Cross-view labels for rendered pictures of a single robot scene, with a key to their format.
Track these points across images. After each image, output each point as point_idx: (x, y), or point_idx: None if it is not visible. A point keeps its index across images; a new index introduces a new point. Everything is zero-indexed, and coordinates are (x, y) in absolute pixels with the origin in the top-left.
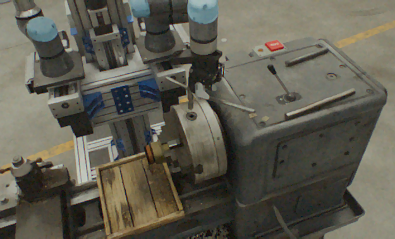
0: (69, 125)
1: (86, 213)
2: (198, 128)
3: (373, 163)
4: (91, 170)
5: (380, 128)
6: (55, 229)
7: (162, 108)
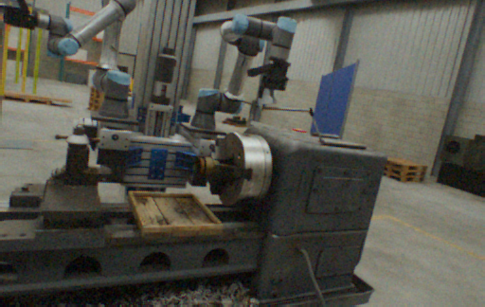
0: (104, 165)
1: (112, 223)
2: (252, 141)
3: (361, 306)
4: None
5: None
6: (92, 201)
7: (192, 178)
